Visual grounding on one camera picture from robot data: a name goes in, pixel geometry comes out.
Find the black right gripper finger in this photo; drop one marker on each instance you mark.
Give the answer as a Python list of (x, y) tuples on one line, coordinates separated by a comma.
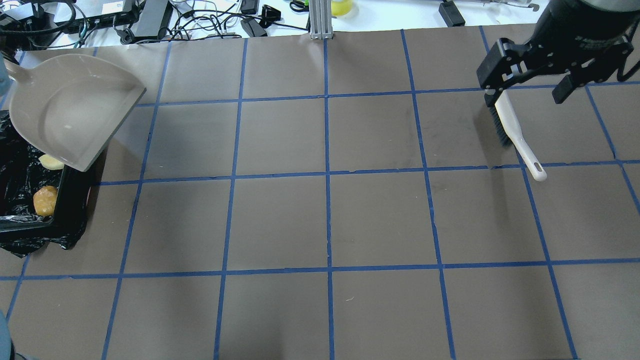
[(566, 87), (506, 64)]

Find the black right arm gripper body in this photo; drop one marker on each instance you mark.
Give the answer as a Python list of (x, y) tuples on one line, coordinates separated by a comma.
[(564, 26)]

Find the white hand brush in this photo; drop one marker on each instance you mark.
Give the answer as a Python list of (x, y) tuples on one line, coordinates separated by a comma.
[(509, 131)]

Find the beige dustpan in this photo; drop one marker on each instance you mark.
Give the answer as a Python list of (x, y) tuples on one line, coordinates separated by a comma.
[(70, 106)]

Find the pale curved peel piece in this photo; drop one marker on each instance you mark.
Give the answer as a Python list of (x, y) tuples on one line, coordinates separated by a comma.
[(50, 163)]

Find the golden brown bread roll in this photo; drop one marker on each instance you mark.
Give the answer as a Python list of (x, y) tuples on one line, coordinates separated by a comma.
[(45, 201)]

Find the black lined trash bin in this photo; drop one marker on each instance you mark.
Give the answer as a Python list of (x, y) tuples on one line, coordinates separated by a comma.
[(22, 231)]

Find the yellow tape roll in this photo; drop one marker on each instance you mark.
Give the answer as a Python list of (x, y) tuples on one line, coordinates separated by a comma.
[(339, 8)]

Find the black power adapter brick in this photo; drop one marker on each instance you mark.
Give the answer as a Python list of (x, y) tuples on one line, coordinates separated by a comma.
[(153, 20)]

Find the aluminium frame post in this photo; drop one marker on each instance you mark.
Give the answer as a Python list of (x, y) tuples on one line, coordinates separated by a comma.
[(320, 17)]

